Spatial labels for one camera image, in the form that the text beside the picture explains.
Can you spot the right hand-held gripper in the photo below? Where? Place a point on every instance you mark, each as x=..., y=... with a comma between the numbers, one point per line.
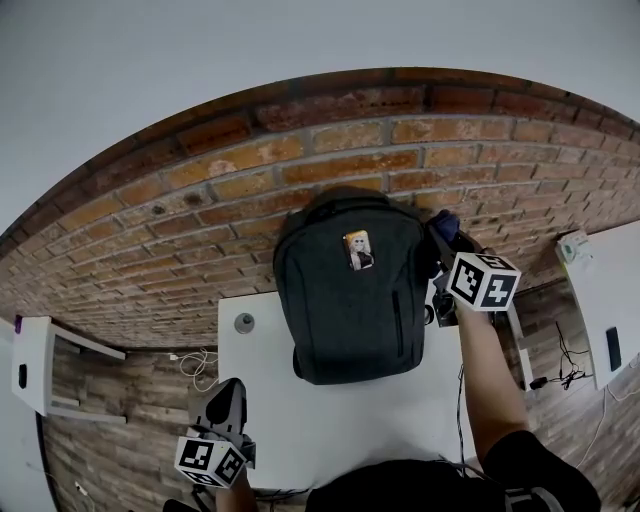
x=482, y=282

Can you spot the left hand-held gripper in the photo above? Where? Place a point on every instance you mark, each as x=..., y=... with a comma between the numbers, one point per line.
x=210, y=457

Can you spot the dark blue cloth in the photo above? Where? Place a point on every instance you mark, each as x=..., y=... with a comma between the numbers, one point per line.
x=446, y=223

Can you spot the dark grey backpack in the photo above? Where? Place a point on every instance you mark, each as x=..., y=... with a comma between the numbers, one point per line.
x=350, y=320

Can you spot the person's left forearm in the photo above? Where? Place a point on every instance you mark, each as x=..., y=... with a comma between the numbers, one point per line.
x=240, y=495

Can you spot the person's right forearm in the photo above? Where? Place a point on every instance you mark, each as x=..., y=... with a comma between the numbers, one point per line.
x=490, y=380

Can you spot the grey round cap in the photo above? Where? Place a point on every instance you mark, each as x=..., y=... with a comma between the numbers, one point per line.
x=244, y=323

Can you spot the printed picture tag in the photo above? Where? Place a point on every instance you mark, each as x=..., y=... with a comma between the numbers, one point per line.
x=359, y=252

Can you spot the white and green device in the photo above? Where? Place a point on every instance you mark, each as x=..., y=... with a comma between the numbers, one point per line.
x=575, y=248

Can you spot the white desk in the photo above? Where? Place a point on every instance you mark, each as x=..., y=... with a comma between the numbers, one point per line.
x=605, y=295

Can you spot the black power adapter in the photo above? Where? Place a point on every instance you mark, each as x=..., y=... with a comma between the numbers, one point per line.
x=538, y=383

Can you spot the black flat remote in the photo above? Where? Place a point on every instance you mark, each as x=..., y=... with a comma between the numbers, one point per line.
x=613, y=348

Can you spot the small black device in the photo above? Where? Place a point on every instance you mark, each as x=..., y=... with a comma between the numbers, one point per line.
x=22, y=376

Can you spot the person's black shirt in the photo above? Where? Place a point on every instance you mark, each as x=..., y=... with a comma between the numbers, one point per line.
x=430, y=485

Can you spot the purple small object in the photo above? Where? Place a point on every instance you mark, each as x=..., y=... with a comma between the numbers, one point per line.
x=18, y=325

